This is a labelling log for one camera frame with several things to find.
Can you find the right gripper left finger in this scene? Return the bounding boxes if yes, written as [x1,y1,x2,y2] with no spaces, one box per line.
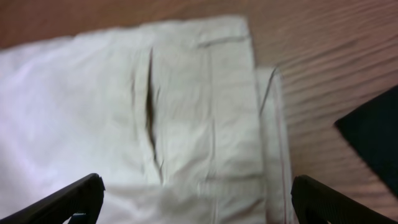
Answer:
[1,173,105,224]

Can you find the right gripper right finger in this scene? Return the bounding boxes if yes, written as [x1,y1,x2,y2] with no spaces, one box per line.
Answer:
[291,175,397,224]

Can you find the beige khaki shorts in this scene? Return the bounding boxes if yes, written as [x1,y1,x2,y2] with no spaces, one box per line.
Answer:
[1,16,294,223]

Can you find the black garment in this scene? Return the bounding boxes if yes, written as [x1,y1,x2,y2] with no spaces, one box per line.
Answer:
[335,86,397,195]

